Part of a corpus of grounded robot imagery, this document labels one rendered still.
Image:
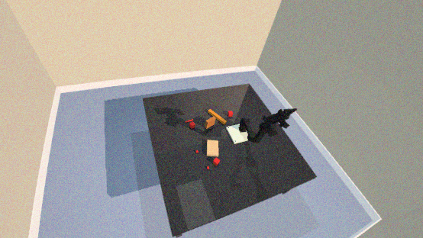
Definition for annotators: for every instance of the orange square block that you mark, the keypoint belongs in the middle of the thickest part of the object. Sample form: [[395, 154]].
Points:
[[210, 122]]

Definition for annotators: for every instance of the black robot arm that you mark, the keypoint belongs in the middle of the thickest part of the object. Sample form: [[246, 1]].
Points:
[[267, 127]]

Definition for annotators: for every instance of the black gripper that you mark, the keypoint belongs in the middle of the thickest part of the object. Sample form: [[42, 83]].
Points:
[[283, 114]]

